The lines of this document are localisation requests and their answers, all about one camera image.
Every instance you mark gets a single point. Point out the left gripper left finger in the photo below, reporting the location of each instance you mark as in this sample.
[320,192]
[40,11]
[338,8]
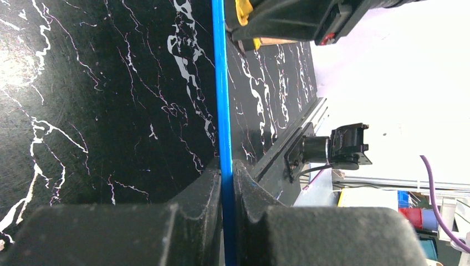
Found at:
[186,230]

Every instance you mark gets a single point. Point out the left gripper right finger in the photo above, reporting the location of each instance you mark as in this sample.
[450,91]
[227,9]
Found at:
[270,233]

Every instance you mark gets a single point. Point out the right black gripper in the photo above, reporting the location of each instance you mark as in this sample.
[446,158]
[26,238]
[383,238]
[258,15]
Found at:
[323,22]

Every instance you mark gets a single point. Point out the yellow bone shaped eraser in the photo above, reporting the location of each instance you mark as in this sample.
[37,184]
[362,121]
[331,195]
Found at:
[243,9]

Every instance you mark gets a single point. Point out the blue framed whiteboard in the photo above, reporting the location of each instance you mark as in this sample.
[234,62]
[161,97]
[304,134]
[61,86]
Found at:
[224,131]

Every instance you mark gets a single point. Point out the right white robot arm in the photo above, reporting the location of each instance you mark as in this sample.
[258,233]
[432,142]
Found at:
[344,149]

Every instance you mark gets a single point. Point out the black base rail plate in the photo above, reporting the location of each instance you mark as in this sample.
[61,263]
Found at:
[274,172]

